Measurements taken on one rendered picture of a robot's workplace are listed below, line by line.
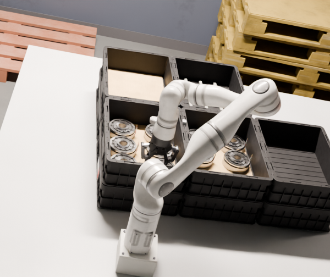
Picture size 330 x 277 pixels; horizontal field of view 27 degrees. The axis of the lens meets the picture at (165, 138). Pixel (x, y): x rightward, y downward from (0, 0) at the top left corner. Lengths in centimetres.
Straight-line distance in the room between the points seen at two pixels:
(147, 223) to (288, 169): 78
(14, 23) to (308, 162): 266
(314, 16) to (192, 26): 111
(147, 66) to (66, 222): 92
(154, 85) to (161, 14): 204
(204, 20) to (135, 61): 204
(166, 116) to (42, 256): 61
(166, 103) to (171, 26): 279
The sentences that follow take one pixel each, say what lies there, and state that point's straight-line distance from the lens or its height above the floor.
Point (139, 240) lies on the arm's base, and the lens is 220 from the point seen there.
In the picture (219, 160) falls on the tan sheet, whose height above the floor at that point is 83.
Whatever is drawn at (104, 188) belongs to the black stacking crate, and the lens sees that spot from 241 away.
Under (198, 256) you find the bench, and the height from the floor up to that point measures 70.
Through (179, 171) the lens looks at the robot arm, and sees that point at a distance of 205.
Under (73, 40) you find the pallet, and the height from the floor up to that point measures 10.
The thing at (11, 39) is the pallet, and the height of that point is 10.
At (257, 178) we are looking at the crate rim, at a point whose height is 93.
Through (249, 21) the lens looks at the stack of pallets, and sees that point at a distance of 404.
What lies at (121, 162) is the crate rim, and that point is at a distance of 234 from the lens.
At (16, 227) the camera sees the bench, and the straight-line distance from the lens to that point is 238.
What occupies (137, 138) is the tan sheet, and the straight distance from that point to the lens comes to 264.
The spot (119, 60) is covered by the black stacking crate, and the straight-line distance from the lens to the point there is 302.
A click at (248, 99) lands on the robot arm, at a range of 211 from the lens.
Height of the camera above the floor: 235
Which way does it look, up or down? 35 degrees down
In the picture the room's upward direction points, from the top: 15 degrees clockwise
